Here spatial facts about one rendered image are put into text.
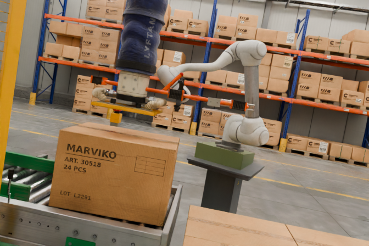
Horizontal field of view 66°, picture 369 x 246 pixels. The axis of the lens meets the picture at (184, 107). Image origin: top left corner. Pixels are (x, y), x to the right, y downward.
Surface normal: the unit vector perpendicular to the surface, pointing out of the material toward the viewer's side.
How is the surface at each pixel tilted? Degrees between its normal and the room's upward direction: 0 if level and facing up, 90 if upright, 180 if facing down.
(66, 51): 90
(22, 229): 90
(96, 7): 91
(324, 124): 90
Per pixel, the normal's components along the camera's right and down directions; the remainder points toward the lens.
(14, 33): 0.72, 0.16
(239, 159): -0.45, -0.03
